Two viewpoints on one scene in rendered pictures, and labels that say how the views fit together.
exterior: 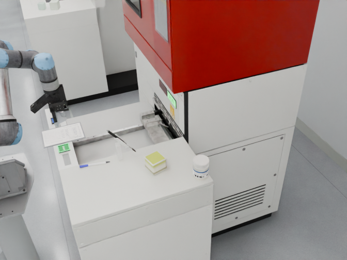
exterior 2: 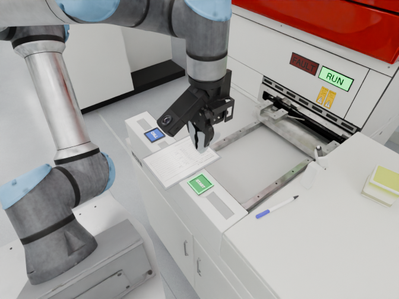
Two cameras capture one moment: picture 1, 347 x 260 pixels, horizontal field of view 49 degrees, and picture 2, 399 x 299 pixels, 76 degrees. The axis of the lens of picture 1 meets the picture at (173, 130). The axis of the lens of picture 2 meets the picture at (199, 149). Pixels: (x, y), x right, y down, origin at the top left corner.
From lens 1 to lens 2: 137 cm
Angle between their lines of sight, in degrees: 15
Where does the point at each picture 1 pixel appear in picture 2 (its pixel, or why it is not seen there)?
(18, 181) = (143, 266)
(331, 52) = not seen: hidden behind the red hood
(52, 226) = not seen: hidden behind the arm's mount
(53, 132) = (164, 158)
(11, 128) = (98, 167)
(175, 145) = (363, 146)
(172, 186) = not seen: outside the picture
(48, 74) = (223, 35)
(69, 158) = (224, 202)
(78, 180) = (275, 248)
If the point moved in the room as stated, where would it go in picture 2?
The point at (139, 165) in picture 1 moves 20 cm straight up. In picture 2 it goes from (347, 192) to (384, 140)
